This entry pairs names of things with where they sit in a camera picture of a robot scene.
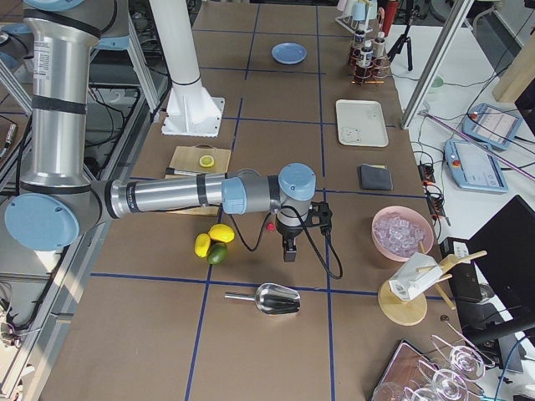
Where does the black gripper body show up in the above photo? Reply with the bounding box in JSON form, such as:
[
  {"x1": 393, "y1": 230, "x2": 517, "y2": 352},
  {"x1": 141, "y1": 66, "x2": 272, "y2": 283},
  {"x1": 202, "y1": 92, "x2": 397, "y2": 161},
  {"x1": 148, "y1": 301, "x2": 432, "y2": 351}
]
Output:
[{"x1": 275, "y1": 216, "x2": 303, "y2": 245}]

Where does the blue plate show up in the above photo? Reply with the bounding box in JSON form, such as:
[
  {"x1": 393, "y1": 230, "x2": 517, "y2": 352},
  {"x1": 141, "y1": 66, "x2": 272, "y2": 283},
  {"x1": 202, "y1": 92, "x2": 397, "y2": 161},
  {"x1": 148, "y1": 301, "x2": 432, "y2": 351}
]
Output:
[{"x1": 271, "y1": 42, "x2": 308, "y2": 65}]

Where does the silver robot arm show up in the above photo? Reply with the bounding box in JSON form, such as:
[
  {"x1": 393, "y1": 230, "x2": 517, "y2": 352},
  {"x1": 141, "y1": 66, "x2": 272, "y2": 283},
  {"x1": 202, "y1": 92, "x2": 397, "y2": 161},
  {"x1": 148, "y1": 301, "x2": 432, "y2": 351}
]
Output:
[{"x1": 4, "y1": 1, "x2": 316, "y2": 261}]

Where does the metal scoop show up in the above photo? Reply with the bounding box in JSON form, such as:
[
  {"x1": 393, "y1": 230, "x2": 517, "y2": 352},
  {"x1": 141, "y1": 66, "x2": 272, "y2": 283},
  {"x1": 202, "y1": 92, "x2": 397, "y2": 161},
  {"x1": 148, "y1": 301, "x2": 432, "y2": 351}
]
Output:
[{"x1": 225, "y1": 283, "x2": 301, "y2": 316}]

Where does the yellow lemon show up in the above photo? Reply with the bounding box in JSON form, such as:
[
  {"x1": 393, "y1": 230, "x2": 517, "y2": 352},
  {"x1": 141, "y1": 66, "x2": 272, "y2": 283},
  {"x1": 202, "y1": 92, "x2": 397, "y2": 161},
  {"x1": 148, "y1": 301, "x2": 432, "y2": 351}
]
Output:
[
  {"x1": 208, "y1": 223, "x2": 235, "y2": 243},
  {"x1": 194, "y1": 233, "x2": 211, "y2": 258}
]

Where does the green lime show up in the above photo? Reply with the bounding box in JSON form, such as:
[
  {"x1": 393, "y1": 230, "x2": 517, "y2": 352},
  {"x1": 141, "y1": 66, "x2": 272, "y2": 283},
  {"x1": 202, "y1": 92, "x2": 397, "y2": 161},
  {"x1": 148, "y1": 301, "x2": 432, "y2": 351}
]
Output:
[{"x1": 206, "y1": 242, "x2": 227, "y2": 265}]

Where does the grey folded cloth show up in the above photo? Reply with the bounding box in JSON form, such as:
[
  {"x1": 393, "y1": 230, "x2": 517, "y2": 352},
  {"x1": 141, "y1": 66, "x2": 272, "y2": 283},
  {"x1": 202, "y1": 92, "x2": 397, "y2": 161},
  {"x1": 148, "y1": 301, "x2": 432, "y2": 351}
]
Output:
[{"x1": 357, "y1": 164, "x2": 393, "y2": 190}]

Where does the pink bowl of ice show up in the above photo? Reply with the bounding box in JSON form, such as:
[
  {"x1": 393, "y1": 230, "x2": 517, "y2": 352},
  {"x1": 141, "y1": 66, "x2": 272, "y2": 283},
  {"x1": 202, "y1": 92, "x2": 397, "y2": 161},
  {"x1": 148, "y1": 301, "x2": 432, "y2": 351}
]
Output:
[{"x1": 371, "y1": 206, "x2": 435, "y2": 261}]

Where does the half lemon slice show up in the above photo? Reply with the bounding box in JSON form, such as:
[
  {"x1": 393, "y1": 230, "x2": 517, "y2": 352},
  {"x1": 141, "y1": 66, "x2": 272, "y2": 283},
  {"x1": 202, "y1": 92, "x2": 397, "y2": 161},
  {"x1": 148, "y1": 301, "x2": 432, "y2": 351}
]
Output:
[{"x1": 199, "y1": 155, "x2": 216, "y2": 169}]

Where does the wooden cutting board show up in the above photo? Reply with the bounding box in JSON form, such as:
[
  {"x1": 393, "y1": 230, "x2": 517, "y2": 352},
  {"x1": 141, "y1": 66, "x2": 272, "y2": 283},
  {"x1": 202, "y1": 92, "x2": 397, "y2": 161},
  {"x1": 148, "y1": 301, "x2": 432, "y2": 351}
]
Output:
[{"x1": 165, "y1": 145, "x2": 232, "y2": 217}]

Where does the cream bear tray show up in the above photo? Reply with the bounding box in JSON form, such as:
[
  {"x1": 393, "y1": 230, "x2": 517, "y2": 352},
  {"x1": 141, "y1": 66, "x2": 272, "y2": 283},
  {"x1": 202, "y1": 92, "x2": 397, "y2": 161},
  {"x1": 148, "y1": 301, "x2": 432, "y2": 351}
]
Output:
[{"x1": 335, "y1": 99, "x2": 389, "y2": 148}]

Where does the dark drink bottle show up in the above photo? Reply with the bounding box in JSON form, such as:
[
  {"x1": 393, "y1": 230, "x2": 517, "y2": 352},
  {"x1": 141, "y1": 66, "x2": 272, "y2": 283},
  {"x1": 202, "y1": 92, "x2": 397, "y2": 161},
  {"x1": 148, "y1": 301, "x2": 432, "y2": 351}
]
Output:
[
  {"x1": 358, "y1": 40, "x2": 373, "y2": 69},
  {"x1": 352, "y1": 29, "x2": 366, "y2": 59}
]

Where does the blue teach pendant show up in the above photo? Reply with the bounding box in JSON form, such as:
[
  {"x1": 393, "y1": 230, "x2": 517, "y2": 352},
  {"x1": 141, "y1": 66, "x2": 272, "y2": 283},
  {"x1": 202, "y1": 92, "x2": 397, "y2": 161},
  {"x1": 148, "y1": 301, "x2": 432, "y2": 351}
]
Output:
[
  {"x1": 444, "y1": 140, "x2": 508, "y2": 194},
  {"x1": 462, "y1": 103, "x2": 521, "y2": 150}
]

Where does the wine glass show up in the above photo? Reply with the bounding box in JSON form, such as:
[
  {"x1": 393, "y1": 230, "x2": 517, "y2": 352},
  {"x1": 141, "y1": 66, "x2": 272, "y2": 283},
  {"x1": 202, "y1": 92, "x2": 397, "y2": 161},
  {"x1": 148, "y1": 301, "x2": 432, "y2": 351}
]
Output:
[
  {"x1": 417, "y1": 359, "x2": 469, "y2": 401},
  {"x1": 431, "y1": 334, "x2": 495, "y2": 383}
]

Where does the black monitor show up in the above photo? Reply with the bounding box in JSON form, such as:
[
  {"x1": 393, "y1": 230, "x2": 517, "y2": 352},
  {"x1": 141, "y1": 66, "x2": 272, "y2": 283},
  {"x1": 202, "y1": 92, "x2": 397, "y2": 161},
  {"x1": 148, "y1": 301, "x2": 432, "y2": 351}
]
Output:
[{"x1": 467, "y1": 195, "x2": 534, "y2": 344}]

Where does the black tripod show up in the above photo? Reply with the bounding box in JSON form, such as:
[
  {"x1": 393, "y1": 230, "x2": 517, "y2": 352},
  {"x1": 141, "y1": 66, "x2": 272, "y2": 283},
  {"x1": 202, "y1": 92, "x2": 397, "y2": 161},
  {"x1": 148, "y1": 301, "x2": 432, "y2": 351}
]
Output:
[{"x1": 387, "y1": 0, "x2": 420, "y2": 71}]

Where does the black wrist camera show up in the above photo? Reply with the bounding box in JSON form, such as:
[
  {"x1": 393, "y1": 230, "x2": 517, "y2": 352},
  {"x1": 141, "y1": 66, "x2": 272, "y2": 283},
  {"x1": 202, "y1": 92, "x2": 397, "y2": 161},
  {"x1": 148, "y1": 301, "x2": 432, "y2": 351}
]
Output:
[{"x1": 307, "y1": 201, "x2": 333, "y2": 236}]

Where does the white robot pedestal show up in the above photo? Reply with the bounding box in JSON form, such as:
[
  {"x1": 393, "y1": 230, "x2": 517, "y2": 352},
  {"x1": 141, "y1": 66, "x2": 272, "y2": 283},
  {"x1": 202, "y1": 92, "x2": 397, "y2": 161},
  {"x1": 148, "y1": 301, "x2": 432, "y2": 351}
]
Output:
[{"x1": 150, "y1": 0, "x2": 225, "y2": 137}]

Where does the copper wire bottle rack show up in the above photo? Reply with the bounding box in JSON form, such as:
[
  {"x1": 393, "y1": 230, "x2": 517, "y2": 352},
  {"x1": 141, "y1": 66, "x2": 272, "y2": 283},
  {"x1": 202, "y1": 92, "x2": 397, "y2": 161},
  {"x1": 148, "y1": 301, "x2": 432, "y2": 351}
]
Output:
[{"x1": 348, "y1": 42, "x2": 391, "y2": 84}]

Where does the aluminium frame post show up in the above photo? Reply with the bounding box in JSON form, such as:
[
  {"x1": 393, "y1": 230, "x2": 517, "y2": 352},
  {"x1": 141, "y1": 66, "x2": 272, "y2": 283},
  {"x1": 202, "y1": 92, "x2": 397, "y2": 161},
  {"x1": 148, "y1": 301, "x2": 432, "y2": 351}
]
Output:
[{"x1": 400, "y1": 0, "x2": 474, "y2": 129}]

